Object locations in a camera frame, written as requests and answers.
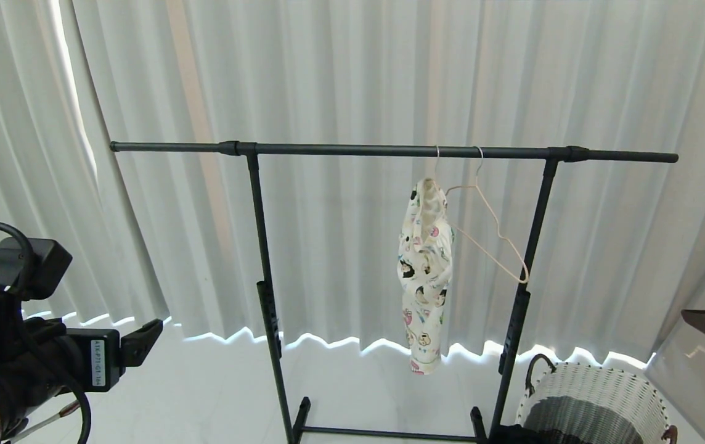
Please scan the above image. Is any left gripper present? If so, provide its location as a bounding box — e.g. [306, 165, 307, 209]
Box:
[20, 319, 163, 393]

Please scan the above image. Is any black garment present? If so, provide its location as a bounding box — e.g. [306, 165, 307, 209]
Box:
[487, 424, 581, 444]

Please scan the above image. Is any cream printed garment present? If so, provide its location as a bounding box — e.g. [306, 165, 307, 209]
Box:
[397, 178, 455, 376]

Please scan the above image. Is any white laundry basket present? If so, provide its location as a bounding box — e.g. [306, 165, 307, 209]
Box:
[516, 353, 679, 444]

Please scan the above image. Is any black clothes rack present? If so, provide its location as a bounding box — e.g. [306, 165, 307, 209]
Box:
[110, 141, 679, 444]

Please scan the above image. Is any white curtain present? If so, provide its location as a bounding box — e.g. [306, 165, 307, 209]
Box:
[0, 0, 705, 371]

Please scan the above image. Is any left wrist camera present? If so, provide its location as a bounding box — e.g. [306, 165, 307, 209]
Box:
[0, 237, 73, 302]

